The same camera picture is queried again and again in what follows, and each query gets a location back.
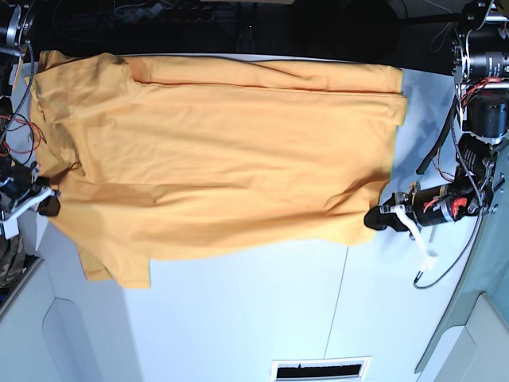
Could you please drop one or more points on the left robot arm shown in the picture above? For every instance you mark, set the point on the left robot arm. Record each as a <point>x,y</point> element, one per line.
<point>477,122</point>

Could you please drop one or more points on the white floor vent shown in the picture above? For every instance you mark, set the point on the white floor vent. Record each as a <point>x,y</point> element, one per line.
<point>335,369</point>

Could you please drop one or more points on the yellow orange t-shirt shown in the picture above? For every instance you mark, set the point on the yellow orange t-shirt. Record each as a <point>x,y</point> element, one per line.
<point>179,158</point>

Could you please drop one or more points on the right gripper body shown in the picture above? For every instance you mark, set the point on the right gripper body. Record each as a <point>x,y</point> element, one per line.
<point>19,182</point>

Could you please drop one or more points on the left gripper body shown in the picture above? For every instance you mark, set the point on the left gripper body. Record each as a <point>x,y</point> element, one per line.
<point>428,207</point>

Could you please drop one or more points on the camouflage cloth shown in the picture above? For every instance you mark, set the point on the camouflage cloth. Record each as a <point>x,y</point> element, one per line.
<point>12,260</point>

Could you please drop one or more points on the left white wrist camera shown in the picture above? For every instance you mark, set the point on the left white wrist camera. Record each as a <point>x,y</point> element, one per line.
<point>429,256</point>

